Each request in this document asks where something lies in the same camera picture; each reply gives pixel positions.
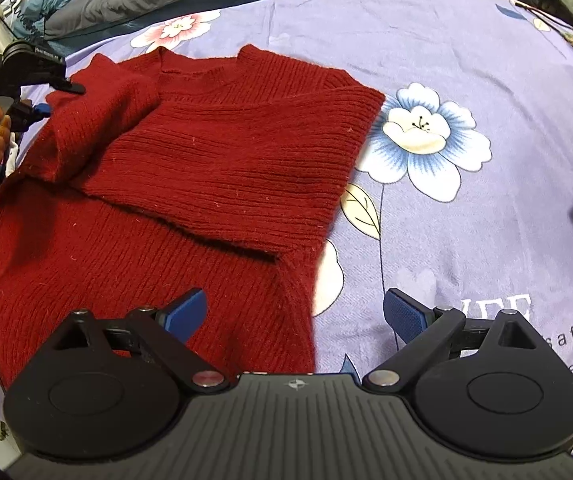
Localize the red knitted sweater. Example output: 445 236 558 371
0 46 384 385

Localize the purple floral bed sheet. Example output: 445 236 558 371
0 0 573 466

